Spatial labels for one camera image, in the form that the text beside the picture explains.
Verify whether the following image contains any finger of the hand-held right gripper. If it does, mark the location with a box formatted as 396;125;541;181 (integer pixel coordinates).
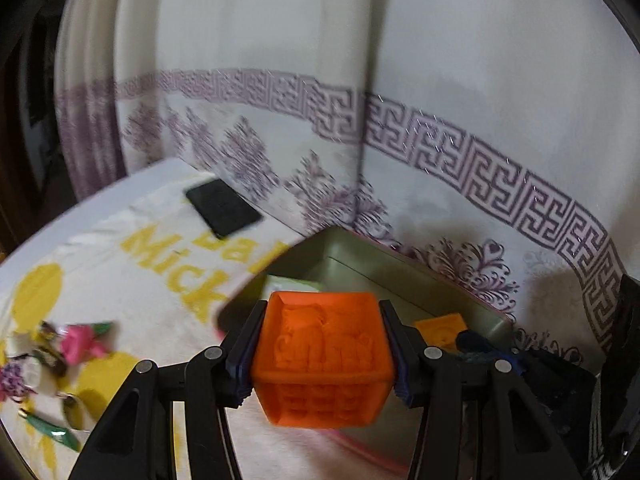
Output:
455;330;601;411

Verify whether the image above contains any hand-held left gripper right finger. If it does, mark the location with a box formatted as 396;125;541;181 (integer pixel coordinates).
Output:
378;300;583;480

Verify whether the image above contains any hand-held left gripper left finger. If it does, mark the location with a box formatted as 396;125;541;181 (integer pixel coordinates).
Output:
67;300;269;480

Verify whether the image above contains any large orange embossed cube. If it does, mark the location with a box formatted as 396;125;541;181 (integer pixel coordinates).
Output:
250;290;396;430

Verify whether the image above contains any metal tin container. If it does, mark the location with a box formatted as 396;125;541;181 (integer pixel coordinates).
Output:
212;226;518;480

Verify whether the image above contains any pink knotted foam toy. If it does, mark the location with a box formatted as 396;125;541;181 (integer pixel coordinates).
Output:
60;324;113;365

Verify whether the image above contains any small white object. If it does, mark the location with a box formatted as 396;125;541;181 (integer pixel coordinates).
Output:
22;357;56;396

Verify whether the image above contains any small orange embossed cube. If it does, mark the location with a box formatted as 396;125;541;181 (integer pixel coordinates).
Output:
415;312;473;356

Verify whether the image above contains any pale green packet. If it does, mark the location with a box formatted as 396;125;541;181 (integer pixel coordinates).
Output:
265;274;326;294

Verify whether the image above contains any white and yellow towel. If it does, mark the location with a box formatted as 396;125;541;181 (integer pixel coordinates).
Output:
0;157;301;480

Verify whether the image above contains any black rectangular pad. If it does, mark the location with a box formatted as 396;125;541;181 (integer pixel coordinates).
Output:
185;177;263;240

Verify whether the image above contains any black and gold lighter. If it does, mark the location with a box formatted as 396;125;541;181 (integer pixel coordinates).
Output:
42;350;69;377

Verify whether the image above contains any green binder clip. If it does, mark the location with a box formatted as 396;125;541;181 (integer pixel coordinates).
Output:
19;392;86;455

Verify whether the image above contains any purple flower ornament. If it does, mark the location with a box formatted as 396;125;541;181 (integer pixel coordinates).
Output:
0;362;29;401

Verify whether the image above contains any white purple-patterned curtain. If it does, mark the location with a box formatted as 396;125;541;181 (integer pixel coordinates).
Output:
112;0;640;376

